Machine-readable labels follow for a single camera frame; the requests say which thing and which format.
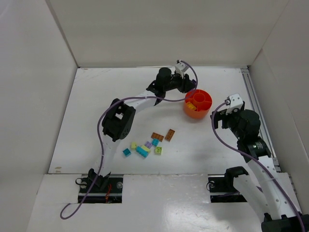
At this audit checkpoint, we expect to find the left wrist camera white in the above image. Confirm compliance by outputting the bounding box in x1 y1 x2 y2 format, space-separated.
174 61 189 79

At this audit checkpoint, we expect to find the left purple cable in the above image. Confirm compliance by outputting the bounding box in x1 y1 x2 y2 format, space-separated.
59 60 199 220

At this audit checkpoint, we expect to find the pale yellow small lego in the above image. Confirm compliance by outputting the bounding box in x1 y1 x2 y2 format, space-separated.
131 142 138 150

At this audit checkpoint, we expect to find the purple cable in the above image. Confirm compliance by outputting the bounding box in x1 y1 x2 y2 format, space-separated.
59 60 199 220
211 100 305 232

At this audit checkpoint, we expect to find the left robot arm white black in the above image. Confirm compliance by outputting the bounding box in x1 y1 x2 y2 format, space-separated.
87 67 198 190

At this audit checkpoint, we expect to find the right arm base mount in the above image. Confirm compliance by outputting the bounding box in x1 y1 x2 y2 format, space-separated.
206 166 249 203

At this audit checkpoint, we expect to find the orange round divided container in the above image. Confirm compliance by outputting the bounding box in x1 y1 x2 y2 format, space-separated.
183 89 212 119

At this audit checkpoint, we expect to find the brown lego brick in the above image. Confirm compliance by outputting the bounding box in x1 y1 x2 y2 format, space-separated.
151 132 164 142
165 129 175 142

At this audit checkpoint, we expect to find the yellow orange long lego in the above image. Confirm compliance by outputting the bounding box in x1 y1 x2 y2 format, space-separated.
186 101 197 111

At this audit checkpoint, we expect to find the aluminium rail right side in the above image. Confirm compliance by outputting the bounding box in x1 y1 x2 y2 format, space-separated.
240 68 282 173

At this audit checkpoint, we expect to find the teal small lego middle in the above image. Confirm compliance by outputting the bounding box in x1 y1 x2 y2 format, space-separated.
152 139 159 146

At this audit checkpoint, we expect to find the pale yellow long lego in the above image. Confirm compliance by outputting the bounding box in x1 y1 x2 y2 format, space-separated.
141 145 151 153

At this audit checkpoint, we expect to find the lime green lego brick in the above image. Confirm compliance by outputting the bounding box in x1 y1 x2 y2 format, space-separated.
154 146 162 155

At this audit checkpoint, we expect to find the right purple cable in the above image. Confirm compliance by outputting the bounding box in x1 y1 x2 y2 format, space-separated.
211 100 305 232

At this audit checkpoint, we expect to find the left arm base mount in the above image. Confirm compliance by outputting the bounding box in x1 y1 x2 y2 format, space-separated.
75 169 124 204

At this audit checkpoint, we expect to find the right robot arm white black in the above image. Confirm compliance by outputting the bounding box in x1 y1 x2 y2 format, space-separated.
211 107 309 232

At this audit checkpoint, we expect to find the teal small lego left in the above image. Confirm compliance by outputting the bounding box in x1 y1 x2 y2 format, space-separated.
123 148 131 157

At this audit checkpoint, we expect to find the light purple lego brick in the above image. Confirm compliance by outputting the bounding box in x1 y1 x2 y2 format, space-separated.
144 141 152 149

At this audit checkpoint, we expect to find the teal long lego brick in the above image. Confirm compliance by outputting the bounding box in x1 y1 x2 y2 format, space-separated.
136 146 148 158

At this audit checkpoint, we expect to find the teal small lego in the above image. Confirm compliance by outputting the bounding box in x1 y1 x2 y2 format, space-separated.
123 148 131 157
152 139 159 146

